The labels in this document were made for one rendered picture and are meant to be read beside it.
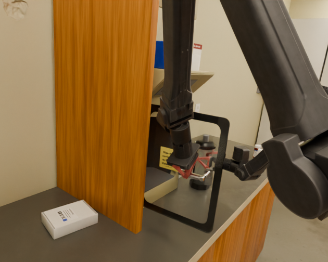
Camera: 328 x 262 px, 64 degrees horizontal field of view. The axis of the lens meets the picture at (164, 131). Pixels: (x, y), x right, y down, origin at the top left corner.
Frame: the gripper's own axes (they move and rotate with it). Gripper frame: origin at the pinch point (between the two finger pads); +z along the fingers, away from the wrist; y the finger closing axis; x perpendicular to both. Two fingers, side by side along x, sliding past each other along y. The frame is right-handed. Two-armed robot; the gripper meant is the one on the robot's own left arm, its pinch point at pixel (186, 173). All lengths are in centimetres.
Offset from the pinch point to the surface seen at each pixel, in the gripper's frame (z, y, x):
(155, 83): -23.0, -14.2, -15.7
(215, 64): 33, -153, -50
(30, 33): -40, -11, -66
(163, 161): 1.7, -3.7, -11.0
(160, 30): -35, -30, -21
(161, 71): -26.7, -15.8, -13.7
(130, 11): -45, -16, -21
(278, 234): 187, -113, 23
